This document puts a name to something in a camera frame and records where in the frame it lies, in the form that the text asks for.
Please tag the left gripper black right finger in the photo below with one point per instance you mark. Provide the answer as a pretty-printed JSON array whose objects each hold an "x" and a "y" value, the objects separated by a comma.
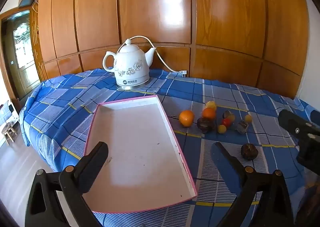
[{"x": 274, "y": 207}]

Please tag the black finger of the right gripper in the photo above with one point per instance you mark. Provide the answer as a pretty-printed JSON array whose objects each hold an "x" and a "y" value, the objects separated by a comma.
[{"x": 308, "y": 139}]

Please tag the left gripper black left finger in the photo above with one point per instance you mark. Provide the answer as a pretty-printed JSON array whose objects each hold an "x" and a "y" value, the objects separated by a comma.
[{"x": 44, "y": 208}]

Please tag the dark round fruit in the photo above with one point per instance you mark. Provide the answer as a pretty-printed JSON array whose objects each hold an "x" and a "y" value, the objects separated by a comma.
[{"x": 249, "y": 152}]

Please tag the small yellow round fruit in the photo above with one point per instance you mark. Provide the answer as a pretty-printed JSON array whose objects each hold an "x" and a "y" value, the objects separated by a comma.
[
  {"x": 248, "y": 119},
  {"x": 221, "y": 129}
]

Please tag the cut sugarcane piece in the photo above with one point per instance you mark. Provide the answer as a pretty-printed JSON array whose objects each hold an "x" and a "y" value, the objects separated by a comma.
[
  {"x": 242, "y": 127},
  {"x": 229, "y": 114}
]

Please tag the small red tomato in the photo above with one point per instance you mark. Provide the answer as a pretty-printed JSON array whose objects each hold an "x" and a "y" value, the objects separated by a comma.
[{"x": 226, "y": 122}]

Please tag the orange mandarin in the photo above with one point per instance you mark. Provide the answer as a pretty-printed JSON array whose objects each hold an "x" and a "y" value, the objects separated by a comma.
[
  {"x": 186, "y": 118},
  {"x": 209, "y": 113}
]

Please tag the yellow fruit chunk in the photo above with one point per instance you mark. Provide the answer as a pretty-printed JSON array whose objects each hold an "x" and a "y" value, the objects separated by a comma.
[{"x": 211, "y": 104}]

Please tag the dark brown wrinkled fruit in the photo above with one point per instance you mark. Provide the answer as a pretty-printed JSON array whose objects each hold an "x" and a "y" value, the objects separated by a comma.
[{"x": 205, "y": 125}]

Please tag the small wooden stool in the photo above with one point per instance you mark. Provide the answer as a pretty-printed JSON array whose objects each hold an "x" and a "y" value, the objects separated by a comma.
[{"x": 9, "y": 133}]

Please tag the blue plaid tablecloth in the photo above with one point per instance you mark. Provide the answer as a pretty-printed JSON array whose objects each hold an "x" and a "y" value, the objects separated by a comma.
[{"x": 56, "y": 118}]

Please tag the white tray with pink rim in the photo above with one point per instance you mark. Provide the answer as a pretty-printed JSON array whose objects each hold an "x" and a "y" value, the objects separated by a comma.
[{"x": 145, "y": 168}]

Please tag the white ceramic electric kettle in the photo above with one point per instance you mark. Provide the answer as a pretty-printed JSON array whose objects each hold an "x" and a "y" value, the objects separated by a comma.
[{"x": 129, "y": 64}]

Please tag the wooden door with glass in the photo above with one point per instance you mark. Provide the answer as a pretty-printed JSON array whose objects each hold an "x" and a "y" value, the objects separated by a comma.
[{"x": 18, "y": 53}]

